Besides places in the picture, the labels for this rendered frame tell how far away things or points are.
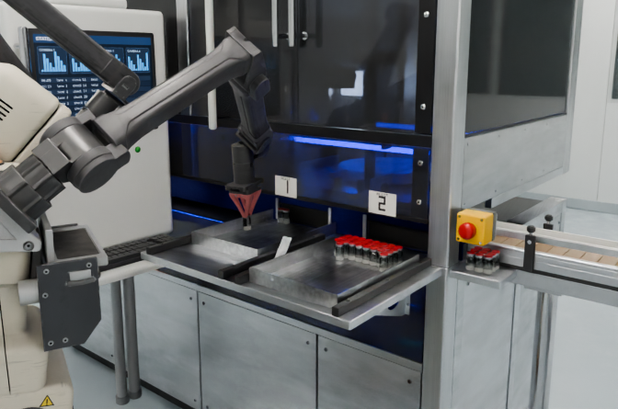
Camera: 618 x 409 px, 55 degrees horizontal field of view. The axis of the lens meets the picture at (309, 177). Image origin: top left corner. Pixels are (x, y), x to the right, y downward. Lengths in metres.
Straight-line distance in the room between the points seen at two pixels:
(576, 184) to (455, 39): 4.84
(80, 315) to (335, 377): 0.93
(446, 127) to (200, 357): 1.32
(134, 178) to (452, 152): 1.04
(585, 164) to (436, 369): 4.67
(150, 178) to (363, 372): 0.92
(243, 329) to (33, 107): 1.21
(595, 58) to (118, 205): 4.89
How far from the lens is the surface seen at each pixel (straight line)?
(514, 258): 1.57
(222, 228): 1.79
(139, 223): 2.04
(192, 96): 1.08
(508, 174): 1.82
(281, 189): 1.79
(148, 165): 2.02
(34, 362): 1.21
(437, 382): 1.67
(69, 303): 1.16
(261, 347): 2.04
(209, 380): 2.32
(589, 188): 6.18
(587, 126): 6.11
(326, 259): 1.56
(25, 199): 0.97
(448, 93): 1.46
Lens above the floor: 1.39
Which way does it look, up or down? 11 degrees down
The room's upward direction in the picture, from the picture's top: straight up
